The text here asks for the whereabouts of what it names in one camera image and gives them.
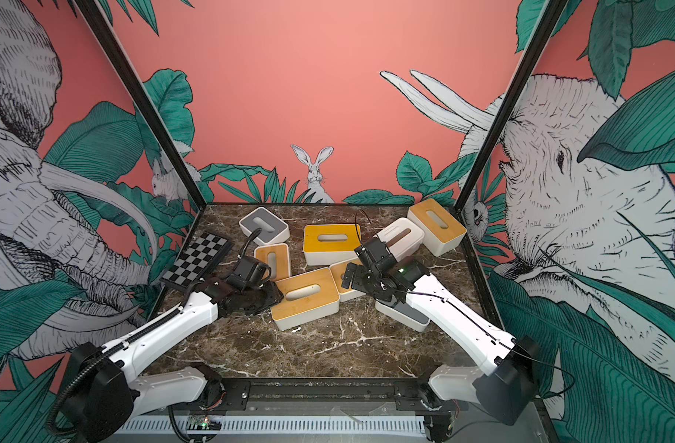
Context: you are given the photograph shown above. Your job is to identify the large white box bamboo lid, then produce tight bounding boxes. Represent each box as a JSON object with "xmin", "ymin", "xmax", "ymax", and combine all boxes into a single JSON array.
[{"xmin": 271, "ymin": 268, "xmax": 340, "ymax": 330}]

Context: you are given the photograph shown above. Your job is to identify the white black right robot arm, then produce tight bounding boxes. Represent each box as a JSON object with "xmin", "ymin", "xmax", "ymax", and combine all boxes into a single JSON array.
[{"xmin": 341, "ymin": 237, "xmax": 538, "ymax": 426}]

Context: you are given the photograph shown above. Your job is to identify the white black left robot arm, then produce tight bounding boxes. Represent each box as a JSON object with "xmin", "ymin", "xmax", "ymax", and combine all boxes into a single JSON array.
[{"xmin": 46, "ymin": 257, "xmax": 283, "ymax": 442}]

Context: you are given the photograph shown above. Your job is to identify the pink white drip tissue box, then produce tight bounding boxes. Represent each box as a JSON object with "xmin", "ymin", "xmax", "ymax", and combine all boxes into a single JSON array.
[{"xmin": 376, "ymin": 218, "xmax": 425, "ymax": 261}]

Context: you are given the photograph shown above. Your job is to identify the small white box bamboo lid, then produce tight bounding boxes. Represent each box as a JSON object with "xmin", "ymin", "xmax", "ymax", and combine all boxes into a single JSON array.
[{"xmin": 329, "ymin": 258, "xmax": 364, "ymax": 303}]

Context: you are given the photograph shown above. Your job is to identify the white box grey lid front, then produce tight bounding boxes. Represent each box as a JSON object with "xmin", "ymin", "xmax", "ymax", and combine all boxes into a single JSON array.
[{"xmin": 375, "ymin": 296, "xmax": 431, "ymax": 332}]

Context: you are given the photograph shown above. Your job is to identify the white box grey lid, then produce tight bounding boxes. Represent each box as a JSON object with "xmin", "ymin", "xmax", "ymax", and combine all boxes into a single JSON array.
[
  {"xmin": 239, "ymin": 207, "xmax": 290, "ymax": 247},
  {"xmin": 375, "ymin": 296, "xmax": 431, "ymax": 332}
]

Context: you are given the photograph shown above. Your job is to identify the white box yellow wood lid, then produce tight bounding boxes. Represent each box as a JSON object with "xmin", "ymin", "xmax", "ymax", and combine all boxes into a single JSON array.
[{"xmin": 303, "ymin": 223, "xmax": 361, "ymax": 267}]

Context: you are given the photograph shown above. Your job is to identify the narrow white box bamboo lid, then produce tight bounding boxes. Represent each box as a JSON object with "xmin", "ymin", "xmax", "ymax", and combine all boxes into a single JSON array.
[{"xmin": 254, "ymin": 243, "xmax": 291, "ymax": 282}]

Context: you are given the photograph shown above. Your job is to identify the black white checkerboard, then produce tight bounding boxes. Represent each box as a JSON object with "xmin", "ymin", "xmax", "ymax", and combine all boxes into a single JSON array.
[{"xmin": 160, "ymin": 233, "xmax": 233, "ymax": 292}]

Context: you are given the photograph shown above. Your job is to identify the white box bamboo lid corner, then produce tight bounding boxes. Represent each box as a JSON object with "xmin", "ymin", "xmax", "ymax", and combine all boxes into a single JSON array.
[{"xmin": 407, "ymin": 199, "xmax": 468, "ymax": 257}]

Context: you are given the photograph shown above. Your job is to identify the white box grey lid back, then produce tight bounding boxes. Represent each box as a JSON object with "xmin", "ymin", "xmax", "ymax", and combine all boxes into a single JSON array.
[{"xmin": 239, "ymin": 207, "xmax": 290, "ymax": 247}]

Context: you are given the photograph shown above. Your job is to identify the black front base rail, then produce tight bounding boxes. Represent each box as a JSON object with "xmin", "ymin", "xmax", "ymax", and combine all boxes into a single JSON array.
[{"xmin": 148, "ymin": 375, "xmax": 538, "ymax": 425}]

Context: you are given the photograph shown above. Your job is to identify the white ribbed cable duct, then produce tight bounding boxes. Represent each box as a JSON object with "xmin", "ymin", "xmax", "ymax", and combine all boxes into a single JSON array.
[{"xmin": 115, "ymin": 414, "xmax": 427, "ymax": 439}]

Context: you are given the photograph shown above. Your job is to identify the black right frame post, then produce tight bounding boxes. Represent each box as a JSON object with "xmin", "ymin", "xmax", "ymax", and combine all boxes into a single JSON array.
[{"xmin": 453, "ymin": 0, "xmax": 567, "ymax": 219}]

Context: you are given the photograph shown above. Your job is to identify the black frame post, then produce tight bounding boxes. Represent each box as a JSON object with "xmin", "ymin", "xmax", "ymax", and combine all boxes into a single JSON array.
[
  {"xmin": 453, "ymin": 0, "xmax": 567, "ymax": 219},
  {"xmin": 75, "ymin": 0, "xmax": 206, "ymax": 212}
]

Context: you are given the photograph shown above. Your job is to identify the black left frame post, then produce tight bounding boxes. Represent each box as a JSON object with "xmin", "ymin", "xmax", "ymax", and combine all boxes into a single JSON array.
[{"xmin": 75, "ymin": 0, "xmax": 206, "ymax": 212}]

